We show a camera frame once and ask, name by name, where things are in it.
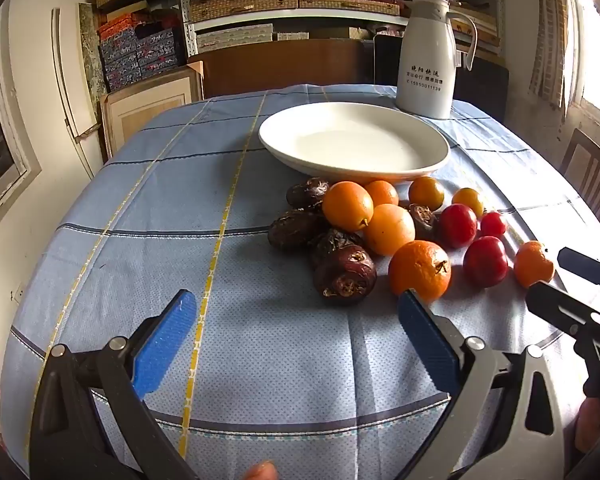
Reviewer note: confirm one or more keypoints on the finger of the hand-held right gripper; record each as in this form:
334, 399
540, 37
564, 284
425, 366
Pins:
587, 267
560, 307

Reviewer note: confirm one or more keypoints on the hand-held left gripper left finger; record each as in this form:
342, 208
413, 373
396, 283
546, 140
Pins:
165, 340

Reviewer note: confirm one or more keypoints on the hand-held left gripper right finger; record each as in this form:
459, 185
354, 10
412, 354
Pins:
427, 345

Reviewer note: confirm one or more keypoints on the large dimpled mandarin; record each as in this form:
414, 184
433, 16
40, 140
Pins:
420, 270

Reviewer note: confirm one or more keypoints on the small red plum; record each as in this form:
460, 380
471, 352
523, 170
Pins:
493, 224

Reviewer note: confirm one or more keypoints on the dark wrinkled passion fruit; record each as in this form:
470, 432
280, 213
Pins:
424, 221
295, 230
307, 192
345, 275
332, 242

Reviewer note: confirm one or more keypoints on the small yellow-orange fruit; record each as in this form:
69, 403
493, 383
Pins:
467, 201

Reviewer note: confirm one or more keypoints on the small smooth orange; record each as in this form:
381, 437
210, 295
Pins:
426, 192

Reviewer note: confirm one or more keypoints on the large smooth orange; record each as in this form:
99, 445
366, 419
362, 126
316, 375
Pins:
347, 205

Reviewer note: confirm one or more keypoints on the white oval plate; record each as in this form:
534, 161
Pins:
355, 142

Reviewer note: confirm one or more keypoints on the person's right hand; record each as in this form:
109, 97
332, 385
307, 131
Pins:
591, 422

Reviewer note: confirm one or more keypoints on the person's left hand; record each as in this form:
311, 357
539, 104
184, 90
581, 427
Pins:
262, 472

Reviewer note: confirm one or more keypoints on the wooden chair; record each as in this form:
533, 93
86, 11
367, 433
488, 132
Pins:
592, 170

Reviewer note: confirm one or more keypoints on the blue plaid tablecloth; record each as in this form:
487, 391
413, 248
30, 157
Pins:
280, 350

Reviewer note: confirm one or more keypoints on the bamboo window blind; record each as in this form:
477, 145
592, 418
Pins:
550, 35

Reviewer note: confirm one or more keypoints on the white framed dark picture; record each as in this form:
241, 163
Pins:
5, 150

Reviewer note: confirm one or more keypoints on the white leaning board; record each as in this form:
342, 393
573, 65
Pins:
72, 95

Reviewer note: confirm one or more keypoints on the white thermos jug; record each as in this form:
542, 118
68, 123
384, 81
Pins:
425, 55

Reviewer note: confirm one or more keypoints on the stack of blue patterned boxes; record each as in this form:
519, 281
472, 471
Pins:
135, 57

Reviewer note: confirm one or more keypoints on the green marbled slab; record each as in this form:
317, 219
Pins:
90, 55

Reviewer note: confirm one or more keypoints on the brown wooden board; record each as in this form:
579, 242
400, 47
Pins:
280, 67

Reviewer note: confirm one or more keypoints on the white metal shelf rack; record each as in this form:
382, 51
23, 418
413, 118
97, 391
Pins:
187, 25

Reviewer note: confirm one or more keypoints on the stack of orange patterned boxes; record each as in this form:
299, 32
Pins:
120, 25

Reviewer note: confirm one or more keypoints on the stack of tan woven boxes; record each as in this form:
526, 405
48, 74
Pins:
245, 5

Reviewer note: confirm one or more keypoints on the wall socket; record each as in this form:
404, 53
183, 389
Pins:
18, 292

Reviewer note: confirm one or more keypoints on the light wooden picture frame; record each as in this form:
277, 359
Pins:
145, 110

